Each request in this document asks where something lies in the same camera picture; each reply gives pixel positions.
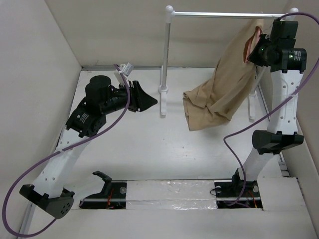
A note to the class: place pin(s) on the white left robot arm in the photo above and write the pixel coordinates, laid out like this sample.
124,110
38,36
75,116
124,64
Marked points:
47,191

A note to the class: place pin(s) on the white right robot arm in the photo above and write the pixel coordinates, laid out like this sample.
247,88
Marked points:
287,65

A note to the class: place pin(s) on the pink clothes hanger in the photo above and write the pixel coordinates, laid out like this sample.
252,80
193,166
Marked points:
251,43

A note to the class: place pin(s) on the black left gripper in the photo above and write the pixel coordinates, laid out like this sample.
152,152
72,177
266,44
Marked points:
139,99

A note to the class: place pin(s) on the beige t shirt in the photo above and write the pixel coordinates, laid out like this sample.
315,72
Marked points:
215,101

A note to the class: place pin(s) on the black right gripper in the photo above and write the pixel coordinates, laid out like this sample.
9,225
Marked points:
254,56

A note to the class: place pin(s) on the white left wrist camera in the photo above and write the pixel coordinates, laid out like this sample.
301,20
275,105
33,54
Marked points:
125,69

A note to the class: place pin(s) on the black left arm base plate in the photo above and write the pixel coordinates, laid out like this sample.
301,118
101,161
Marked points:
112,195

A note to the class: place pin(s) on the white metal clothes rack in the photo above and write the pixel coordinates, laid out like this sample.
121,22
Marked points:
170,13

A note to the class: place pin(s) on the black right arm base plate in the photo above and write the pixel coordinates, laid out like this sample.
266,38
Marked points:
227,192

